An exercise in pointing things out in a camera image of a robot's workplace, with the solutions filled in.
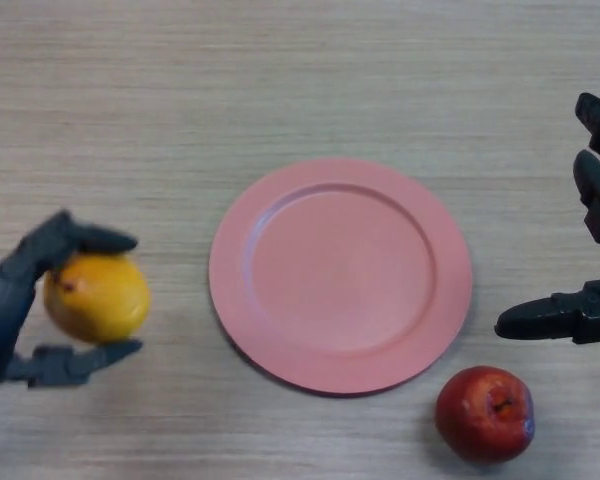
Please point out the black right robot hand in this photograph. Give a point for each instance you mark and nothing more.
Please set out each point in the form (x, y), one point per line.
(597, 315)

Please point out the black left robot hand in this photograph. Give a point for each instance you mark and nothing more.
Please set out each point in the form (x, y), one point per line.
(5, 310)

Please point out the yellow pear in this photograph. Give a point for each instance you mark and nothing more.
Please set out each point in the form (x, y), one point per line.
(100, 300)

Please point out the pink round plate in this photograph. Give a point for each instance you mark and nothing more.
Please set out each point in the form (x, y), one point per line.
(340, 275)

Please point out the red apple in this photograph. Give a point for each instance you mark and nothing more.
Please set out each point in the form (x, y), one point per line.
(475, 415)

